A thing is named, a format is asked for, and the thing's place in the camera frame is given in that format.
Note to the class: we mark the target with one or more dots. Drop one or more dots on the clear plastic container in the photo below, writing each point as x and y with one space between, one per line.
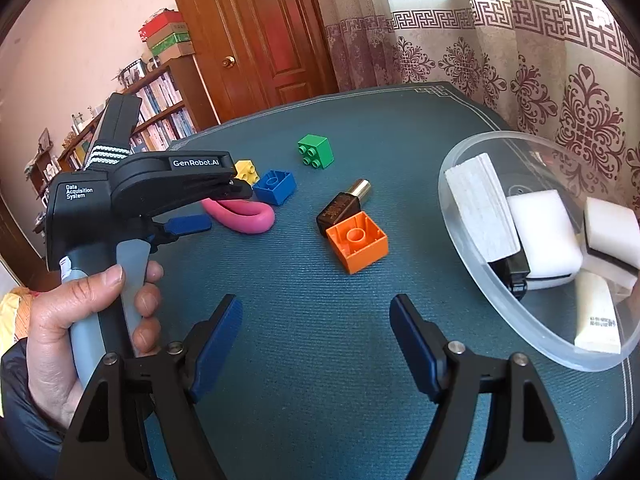
550 350

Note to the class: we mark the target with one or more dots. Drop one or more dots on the orange building block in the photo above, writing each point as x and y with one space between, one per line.
370 250

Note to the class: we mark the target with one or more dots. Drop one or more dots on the wooden bookshelf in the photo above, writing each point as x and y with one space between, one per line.
192 90

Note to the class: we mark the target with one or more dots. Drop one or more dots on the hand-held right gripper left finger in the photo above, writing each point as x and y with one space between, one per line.
220 340

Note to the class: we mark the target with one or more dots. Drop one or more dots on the brown cardboard box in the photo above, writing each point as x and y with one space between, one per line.
177 56

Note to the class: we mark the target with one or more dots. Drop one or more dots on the white textured block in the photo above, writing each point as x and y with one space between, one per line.
480 205

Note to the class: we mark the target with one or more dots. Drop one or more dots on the brown wooden door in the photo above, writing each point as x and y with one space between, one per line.
270 25

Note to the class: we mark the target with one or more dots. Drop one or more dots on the tan box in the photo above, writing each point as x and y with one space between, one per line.
175 30

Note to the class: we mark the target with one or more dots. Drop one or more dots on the red box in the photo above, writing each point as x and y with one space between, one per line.
157 22

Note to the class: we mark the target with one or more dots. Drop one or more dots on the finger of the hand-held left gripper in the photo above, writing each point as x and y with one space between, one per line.
190 224
235 190

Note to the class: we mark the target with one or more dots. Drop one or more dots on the brown bottle with gold cap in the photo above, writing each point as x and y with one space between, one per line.
340 210

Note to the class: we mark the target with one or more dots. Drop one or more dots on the pink U-shaped foam piece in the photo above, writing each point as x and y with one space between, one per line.
255 222

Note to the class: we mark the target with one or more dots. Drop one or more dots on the yellow building block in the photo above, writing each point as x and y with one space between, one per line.
247 172

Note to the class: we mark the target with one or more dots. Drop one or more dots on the rows of books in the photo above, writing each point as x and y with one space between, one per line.
160 92

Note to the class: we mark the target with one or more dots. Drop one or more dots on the person's left forearm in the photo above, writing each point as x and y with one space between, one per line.
25 435

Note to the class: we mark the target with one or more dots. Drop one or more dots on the white squeeze tube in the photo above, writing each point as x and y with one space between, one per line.
595 320

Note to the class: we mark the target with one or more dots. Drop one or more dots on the brass door knob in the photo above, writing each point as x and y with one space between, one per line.
229 61

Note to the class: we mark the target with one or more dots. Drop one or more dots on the patterned beige curtain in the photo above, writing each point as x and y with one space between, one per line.
500 60

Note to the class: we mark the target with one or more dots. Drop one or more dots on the green box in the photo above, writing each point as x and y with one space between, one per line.
170 45

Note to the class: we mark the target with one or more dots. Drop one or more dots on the green building block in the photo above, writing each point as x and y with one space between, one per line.
317 152

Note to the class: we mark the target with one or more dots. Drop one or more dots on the white sponge with black stripe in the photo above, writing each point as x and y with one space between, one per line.
610 225
545 230

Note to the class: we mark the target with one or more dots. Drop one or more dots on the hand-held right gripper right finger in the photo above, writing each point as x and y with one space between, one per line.
410 335

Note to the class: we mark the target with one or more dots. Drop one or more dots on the teal cloth desktop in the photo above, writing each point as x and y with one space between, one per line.
310 340

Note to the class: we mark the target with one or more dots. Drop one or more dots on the blue building block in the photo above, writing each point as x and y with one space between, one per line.
275 187

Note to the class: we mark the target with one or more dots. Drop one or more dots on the person's left hand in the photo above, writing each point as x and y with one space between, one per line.
50 340

